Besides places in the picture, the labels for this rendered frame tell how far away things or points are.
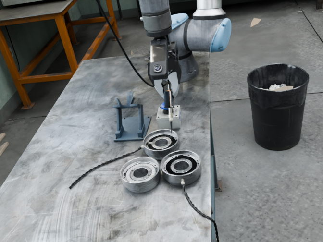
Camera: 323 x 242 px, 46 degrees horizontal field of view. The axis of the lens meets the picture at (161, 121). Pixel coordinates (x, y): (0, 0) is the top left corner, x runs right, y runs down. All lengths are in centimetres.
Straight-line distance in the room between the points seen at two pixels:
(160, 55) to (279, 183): 132
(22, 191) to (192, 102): 61
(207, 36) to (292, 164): 114
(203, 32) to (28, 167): 72
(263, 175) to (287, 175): 13
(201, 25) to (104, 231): 77
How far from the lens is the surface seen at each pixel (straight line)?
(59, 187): 109
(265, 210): 200
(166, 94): 108
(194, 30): 136
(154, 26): 100
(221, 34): 133
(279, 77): 240
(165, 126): 118
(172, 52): 105
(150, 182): 96
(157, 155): 105
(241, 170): 222
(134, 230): 90
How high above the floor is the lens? 146
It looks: 33 degrees down
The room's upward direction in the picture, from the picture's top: 11 degrees counter-clockwise
